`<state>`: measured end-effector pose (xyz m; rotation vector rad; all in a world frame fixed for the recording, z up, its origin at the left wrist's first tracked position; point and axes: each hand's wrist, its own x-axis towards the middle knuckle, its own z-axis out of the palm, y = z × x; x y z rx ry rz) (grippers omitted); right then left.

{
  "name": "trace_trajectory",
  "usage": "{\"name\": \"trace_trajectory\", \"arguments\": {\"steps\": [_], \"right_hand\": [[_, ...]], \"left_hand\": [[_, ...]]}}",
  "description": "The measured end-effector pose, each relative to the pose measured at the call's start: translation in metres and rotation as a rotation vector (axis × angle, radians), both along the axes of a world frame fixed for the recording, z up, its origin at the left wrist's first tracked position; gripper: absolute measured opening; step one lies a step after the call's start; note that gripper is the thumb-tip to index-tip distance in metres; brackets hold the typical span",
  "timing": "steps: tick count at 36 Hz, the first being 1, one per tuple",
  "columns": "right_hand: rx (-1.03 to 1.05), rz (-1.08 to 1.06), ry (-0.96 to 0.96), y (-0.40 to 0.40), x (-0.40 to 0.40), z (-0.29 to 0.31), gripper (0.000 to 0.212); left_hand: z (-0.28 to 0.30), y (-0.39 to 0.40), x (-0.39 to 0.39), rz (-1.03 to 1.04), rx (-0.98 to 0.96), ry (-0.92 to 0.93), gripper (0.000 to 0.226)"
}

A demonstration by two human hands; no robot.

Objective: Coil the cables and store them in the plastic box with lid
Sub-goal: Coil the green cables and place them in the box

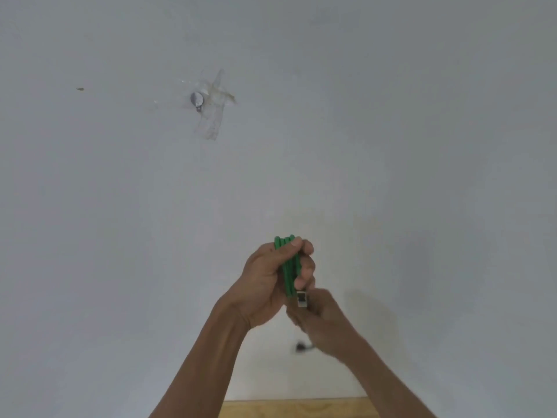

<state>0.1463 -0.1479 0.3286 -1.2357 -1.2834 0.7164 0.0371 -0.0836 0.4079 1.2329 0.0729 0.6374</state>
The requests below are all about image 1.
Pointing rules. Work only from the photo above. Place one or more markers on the person's right hand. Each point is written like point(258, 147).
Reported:
point(330, 326)

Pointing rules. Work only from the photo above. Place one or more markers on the person's left hand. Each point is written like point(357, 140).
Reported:
point(256, 287)

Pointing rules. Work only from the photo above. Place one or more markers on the person's left forearm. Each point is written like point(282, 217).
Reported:
point(200, 370)

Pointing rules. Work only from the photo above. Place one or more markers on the person's right forearm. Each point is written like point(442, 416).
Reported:
point(387, 387)

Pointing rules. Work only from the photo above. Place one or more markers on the taped wall hook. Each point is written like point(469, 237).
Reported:
point(209, 128)

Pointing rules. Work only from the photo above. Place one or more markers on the metal wall hook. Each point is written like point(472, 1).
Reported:
point(196, 100)

